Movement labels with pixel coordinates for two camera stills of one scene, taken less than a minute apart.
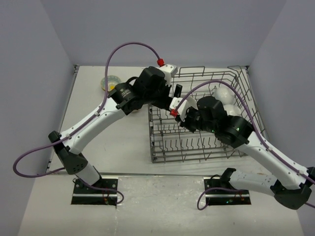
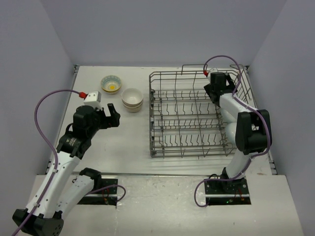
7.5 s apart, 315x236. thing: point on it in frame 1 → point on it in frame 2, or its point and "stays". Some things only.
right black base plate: x=219 y=197 stays
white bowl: x=232 y=110 stays
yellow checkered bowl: x=112 y=80 stays
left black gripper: x=165 y=103 → x=113 y=121
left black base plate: x=85 y=195 stays
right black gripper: x=185 y=123 → x=232 y=86
